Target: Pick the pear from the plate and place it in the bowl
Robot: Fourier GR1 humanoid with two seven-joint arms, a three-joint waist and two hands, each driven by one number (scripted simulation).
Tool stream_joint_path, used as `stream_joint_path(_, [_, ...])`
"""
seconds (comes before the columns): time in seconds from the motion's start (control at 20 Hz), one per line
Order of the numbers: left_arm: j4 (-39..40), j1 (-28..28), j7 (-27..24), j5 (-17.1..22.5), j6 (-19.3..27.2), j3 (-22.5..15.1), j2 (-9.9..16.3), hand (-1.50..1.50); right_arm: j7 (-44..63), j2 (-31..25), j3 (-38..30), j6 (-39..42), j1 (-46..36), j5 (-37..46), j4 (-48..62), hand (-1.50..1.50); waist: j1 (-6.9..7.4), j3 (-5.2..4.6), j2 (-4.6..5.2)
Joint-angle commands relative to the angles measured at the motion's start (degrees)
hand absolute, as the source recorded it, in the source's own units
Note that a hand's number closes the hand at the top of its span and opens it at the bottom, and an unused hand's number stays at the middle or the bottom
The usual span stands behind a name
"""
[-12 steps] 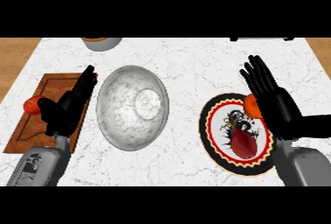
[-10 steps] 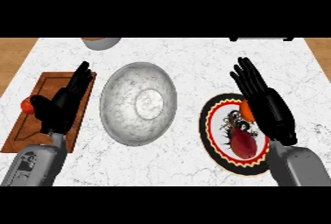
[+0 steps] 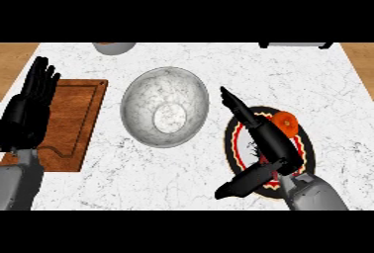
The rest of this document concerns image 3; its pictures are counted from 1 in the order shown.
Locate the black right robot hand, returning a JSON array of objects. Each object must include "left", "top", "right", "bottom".
[{"left": 212, "top": 86, "right": 304, "bottom": 201}]

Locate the pale appliance with black feet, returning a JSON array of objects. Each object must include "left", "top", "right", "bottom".
[{"left": 257, "top": 42, "right": 335, "bottom": 50}]

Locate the brown wooden cutting board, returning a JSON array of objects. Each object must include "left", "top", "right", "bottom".
[{"left": 0, "top": 78, "right": 109, "bottom": 173}]

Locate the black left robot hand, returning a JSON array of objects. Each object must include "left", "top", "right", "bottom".
[{"left": 0, "top": 55, "right": 62, "bottom": 153}]

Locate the grey marbled bowl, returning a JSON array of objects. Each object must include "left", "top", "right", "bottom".
[{"left": 119, "top": 66, "right": 211, "bottom": 149}]

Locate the black red patterned plate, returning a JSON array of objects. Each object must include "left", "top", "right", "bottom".
[{"left": 223, "top": 106, "right": 316, "bottom": 200}]

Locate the orange pear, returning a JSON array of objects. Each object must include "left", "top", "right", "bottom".
[{"left": 270, "top": 111, "right": 300, "bottom": 138}]

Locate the small grey bowl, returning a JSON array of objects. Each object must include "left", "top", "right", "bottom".
[{"left": 91, "top": 42, "right": 137, "bottom": 56}]

